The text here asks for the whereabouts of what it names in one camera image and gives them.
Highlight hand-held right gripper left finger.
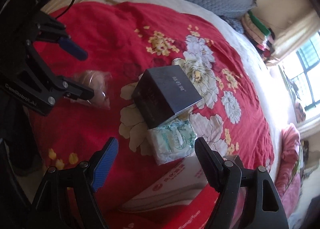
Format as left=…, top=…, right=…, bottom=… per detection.
left=25, top=137, right=119, bottom=229

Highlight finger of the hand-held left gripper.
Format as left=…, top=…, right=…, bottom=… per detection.
left=25, top=40, right=95, bottom=106
left=34, top=11, right=88, bottom=61

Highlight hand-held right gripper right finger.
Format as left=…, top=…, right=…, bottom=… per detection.
left=194, top=137, right=289, bottom=229

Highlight beige sponge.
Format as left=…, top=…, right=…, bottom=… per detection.
left=70, top=70, right=113, bottom=110

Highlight white green tissue pack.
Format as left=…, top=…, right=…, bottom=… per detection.
left=147, top=120, right=197, bottom=166

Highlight red floral blanket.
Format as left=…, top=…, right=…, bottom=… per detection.
left=27, top=2, right=275, bottom=229

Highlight pink quilt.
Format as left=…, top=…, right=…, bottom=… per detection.
left=274, top=123, right=304, bottom=219

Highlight black box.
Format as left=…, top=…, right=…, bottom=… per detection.
left=132, top=65, right=202, bottom=129

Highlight clothes on windowsill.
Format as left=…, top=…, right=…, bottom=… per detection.
left=285, top=69, right=307, bottom=122

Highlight cream curtain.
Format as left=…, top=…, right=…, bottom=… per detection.
left=265, top=12, right=320, bottom=67
left=297, top=116, right=320, bottom=139

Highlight window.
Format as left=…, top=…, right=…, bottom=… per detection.
left=282, top=32, right=320, bottom=110

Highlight stack of folded clothes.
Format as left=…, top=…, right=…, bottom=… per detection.
left=241, top=10, right=275, bottom=62

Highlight dark patterned cloth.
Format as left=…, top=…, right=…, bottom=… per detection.
left=224, top=15, right=244, bottom=33

